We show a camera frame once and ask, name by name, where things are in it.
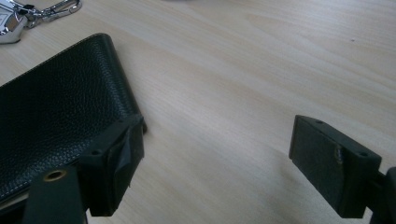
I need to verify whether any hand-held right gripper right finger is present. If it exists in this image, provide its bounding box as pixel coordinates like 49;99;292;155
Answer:
288;114;383;219

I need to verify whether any black leather wallet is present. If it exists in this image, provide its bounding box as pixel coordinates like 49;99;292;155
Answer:
0;32;148;207

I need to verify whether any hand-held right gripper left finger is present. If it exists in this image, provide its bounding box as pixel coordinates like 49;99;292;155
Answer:
77;113;148;217

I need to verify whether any silver key chain clip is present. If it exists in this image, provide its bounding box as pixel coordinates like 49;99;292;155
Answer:
18;0;84;30

